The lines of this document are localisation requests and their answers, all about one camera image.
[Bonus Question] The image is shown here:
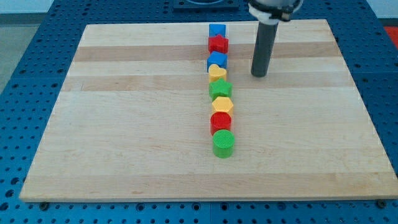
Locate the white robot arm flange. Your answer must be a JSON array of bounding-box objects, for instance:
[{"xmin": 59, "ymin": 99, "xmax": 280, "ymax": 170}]
[{"xmin": 248, "ymin": 0, "xmax": 303, "ymax": 26}]

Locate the yellow heart block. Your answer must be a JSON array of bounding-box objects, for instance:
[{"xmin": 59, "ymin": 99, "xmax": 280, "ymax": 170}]
[{"xmin": 208, "ymin": 64, "xmax": 228, "ymax": 83}]

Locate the blue cube block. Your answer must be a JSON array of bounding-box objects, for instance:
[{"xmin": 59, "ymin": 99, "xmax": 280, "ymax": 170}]
[{"xmin": 208, "ymin": 24, "xmax": 226, "ymax": 37}]

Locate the red cylinder block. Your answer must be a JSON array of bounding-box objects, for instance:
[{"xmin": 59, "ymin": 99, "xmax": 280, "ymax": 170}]
[{"xmin": 210, "ymin": 112, "xmax": 232, "ymax": 135}]

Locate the yellow hexagon block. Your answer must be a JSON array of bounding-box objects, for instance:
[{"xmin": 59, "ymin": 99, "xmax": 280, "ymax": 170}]
[{"xmin": 211, "ymin": 96, "xmax": 234, "ymax": 117}]

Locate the green star block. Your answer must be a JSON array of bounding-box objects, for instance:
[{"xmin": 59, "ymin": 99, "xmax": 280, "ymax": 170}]
[{"xmin": 209, "ymin": 78, "xmax": 233, "ymax": 101}]

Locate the green cylinder block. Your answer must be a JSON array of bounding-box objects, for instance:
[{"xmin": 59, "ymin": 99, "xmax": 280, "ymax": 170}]
[{"xmin": 213, "ymin": 129, "xmax": 235, "ymax": 159}]

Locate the blue pentagon block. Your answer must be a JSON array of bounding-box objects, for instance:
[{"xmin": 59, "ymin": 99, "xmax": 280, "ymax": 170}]
[{"xmin": 206, "ymin": 51, "xmax": 228, "ymax": 70}]

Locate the wooden board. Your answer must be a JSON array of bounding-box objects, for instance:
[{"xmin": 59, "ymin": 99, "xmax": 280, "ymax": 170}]
[{"xmin": 19, "ymin": 20, "xmax": 397, "ymax": 202}]

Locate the red star block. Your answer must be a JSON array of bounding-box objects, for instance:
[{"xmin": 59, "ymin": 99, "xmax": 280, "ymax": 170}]
[{"xmin": 208, "ymin": 34, "xmax": 229, "ymax": 54}]

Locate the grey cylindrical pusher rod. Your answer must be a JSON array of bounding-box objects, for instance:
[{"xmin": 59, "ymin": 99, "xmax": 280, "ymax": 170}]
[{"xmin": 251, "ymin": 22, "xmax": 278, "ymax": 77}]

